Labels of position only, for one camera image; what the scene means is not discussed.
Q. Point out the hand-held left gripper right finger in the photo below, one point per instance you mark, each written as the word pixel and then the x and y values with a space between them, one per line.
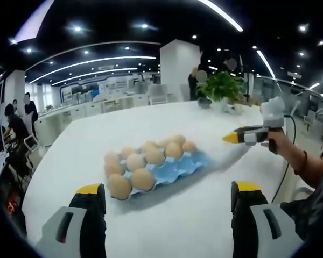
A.
pixel 253 228

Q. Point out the cluster of brown eggs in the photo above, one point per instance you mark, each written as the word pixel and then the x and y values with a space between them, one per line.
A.
pixel 119 185

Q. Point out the white frame office chair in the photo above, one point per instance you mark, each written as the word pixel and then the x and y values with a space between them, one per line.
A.
pixel 29 142

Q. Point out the grey office chair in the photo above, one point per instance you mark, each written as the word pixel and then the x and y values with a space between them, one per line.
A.
pixel 309 117

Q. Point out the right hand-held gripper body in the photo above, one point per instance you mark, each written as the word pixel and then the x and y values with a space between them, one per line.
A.
pixel 274 113

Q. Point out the dark round bowl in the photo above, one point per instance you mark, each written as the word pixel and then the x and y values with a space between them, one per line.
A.
pixel 204 102

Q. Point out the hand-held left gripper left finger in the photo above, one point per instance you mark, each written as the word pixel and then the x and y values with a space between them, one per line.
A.
pixel 79 228

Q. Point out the white cabinet row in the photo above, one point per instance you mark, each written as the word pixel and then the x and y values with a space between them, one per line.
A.
pixel 102 106

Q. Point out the blue egg tray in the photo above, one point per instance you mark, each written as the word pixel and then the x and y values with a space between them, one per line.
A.
pixel 183 168

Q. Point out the white square pillar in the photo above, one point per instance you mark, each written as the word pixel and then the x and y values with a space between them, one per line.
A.
pixel 177 70

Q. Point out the person's dark patterned shirt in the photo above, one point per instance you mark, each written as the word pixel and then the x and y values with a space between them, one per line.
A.
pixel 312 212

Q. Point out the white table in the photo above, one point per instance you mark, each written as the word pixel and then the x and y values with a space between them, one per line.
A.
pixel 83 134

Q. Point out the green potted plant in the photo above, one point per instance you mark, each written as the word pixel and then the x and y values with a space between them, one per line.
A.
pixel 220 86

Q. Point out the person's right hand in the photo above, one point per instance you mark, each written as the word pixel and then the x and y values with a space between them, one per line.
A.
pixel 285 146

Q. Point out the white mesh chair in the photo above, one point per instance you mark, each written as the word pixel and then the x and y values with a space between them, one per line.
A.
pixel 158 94

